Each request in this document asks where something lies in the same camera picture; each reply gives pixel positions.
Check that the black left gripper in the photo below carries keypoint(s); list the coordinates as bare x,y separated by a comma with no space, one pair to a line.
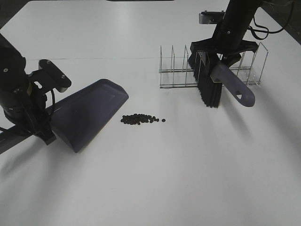
24,105

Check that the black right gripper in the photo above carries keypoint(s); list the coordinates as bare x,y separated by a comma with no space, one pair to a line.
228,42

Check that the purple hand brush black bristles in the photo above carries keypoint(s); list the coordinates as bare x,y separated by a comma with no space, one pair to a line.
211,74

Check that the purple plastic dustpan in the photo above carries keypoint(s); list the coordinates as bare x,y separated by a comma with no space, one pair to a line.
78,118

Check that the pile of coffee beans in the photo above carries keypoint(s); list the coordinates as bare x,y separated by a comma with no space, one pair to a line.
137,119

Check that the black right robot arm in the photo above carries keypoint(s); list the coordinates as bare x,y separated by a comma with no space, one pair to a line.
238,14

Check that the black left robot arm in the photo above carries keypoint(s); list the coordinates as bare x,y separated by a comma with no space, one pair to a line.
10,59

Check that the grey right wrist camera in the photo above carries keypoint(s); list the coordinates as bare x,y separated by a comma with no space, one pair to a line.
211,17

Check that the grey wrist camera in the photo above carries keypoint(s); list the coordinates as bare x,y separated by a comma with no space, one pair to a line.
52,77
211,17

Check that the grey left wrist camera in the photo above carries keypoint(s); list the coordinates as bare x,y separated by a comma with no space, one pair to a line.
52,77

